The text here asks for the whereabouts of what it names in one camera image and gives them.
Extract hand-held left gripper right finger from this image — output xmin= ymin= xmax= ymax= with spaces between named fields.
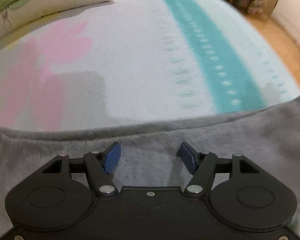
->
xmin=179 ymin=142 xmax=262 ymax=195

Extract floral bag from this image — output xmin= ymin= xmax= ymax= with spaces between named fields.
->
xmin=246 ymin=0 xmax=270 ymax=15

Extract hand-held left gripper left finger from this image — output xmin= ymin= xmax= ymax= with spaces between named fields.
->
xmin=41 ymin=142 xmax=122 ymax=195

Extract white door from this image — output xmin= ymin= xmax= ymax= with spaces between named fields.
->
xmin=270 ymin=0 xmax=300 ymax=57

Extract white bed sheet with teal stripe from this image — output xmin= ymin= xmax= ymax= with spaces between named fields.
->
xmin=0 ymin=0 xmax=300 ymax=132

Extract grey pants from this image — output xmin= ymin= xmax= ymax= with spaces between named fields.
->
xmin=0 ymin=90 xmax=300 ymax=238

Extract folded leaf print quilt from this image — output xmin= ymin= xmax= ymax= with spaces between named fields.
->
xmin=0 ymin=0 xmax=127 ymax=47

